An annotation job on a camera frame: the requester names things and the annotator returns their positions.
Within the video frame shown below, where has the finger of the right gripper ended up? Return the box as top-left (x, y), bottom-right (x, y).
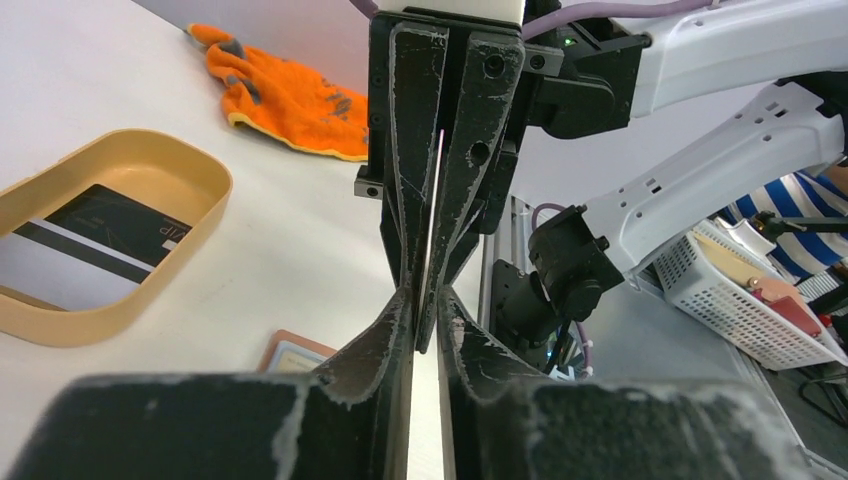
top-left (387, 23), bottom-right (448, 328)
top-left (416, 32), bottom-right (525, 353)

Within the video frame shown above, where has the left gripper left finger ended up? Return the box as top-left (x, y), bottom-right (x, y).
top-left (9, 288), bottom-right (414, 479)

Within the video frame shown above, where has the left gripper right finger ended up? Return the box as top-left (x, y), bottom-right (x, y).
top-left (437, 288), bottom-right (813, 479)

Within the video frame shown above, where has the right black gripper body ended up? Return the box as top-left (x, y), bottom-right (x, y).
top-left (357, 7), bottom-right (563, 236)

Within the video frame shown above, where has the tan oval tray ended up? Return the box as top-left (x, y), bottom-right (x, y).
top-left (1, 129), bottom-right (233, 347)

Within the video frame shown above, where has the black card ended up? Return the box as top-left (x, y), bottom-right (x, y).
top-left (13, 184), bottom-right (191, 284)

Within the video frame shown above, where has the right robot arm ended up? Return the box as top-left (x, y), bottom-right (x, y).
top-left (356, 1), bottom-right (847, 353)

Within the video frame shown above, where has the orange cloth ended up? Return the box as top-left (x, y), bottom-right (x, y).
top-left (186, 23), bottom-right (369, 162)

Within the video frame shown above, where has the person in striped shirt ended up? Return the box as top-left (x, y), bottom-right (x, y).
top-left (718, 165), bottom-right (848, 283)

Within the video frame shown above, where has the white wire basket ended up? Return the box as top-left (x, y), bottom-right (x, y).
top-left (653, 220), bottom-right (847, 370)

